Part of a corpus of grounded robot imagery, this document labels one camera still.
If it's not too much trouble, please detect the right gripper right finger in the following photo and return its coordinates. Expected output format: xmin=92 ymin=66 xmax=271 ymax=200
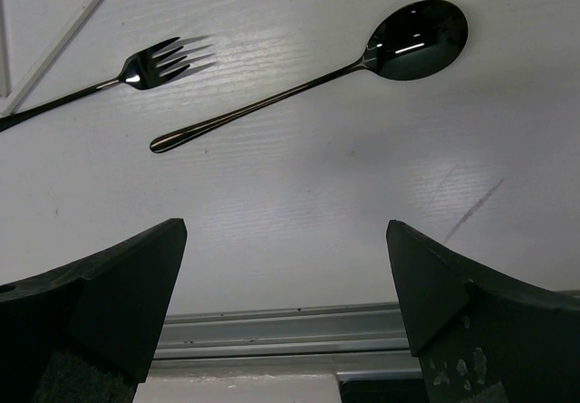
xmin=386 ymin=220 xmax=579 ymax=402

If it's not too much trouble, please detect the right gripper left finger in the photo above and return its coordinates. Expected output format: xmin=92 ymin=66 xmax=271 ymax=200
xmin=1 ymin=218 xmax=187 ymax=402

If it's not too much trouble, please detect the black fork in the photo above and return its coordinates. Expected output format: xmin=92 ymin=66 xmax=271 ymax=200
xmin=1 ymin=36 xmax=214 ymax=132

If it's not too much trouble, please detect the black spoon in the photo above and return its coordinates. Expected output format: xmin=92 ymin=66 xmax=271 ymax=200
xmin=150 ymin=0 xmax=469 ymax=154

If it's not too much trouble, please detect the aluminium table frame rail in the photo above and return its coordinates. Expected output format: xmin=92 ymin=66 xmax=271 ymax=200
xmin=150 ymin=303 xmax=422 ymax=381

